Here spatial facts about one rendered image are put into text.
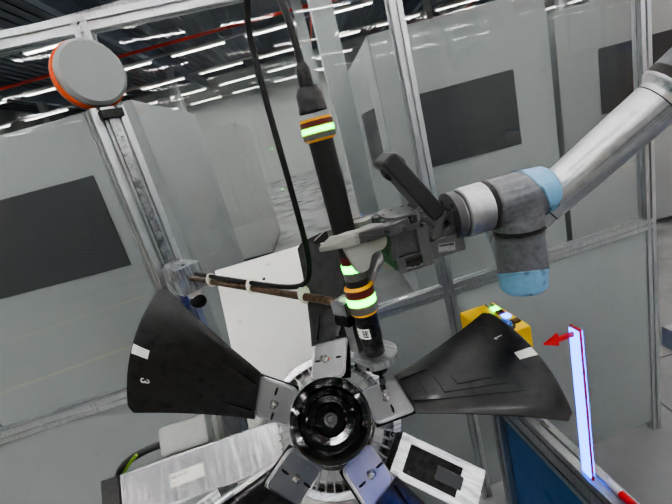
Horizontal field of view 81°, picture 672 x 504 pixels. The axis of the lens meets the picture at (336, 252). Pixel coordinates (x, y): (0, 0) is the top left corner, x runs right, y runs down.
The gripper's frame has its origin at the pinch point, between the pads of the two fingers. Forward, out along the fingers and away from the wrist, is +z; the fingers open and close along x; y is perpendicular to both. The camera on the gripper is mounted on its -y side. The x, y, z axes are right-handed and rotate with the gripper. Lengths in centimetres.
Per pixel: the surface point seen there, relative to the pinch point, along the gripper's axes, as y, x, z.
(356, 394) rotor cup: 22.8, -4.3, 1.7
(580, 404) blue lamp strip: 43, 0, -38
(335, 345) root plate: 19.6, 5.5, 2.2
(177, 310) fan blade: 7.3, 10.1, 25.1
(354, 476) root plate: 33.5, -7.4, 5.4
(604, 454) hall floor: 146, 67, -103
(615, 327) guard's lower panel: 87, 70, -114
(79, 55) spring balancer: -44, 55, 38
